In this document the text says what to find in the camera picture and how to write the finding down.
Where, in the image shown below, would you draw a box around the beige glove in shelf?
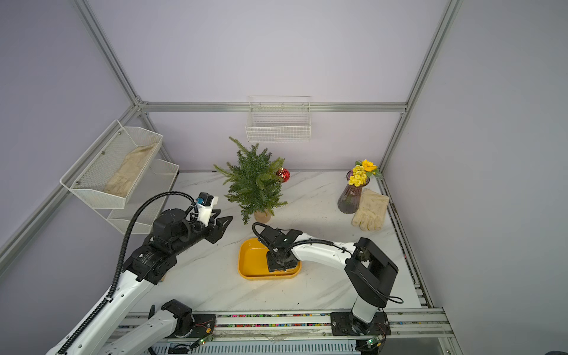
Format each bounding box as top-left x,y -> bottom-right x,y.
104,143 -> 157,198

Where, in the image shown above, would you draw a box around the white mesh double wall shelf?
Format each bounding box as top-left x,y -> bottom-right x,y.
60,121 -> 179,234

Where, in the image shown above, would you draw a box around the yellow artificial flowers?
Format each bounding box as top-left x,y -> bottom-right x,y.
347,160 -> 383,187

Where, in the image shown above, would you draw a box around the beige glove on table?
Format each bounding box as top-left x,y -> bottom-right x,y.
351,189 -> 390,232

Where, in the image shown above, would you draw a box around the red glitter ball ornament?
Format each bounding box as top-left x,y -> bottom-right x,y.
276,168 -> 291,183

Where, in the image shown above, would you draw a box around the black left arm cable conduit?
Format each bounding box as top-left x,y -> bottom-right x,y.
55,191 -> 197,355

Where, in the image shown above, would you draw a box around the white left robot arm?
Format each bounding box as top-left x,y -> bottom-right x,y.
48,205 -> 233,354

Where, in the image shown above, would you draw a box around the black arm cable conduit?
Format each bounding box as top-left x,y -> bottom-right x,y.
251,221 -> 405,306
55,191 -> 197,355

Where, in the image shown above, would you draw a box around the white wire wall basket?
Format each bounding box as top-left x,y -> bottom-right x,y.
246,96 -> 312,143

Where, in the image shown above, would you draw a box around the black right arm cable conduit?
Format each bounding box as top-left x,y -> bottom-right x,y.
251,221 -> 405,306

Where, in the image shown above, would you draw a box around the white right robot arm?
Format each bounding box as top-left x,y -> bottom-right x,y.
254,224 -> 404,336

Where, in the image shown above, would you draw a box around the purple glass vase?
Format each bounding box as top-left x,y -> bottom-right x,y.
337,177 -> 370,214

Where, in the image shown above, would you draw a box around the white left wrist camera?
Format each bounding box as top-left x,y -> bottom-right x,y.
196,192 -> 218,226

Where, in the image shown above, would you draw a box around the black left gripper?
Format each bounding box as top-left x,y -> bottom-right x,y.
173,210 -> 232,257

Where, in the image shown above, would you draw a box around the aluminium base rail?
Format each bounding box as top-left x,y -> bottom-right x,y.
102,309 -> 462,354

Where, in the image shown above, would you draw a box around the yellow plastic tray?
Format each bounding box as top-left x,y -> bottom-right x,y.
238,238 -> 302,281

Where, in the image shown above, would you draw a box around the small green christmas tree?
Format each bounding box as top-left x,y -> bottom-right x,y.
214,137 -> 288,224

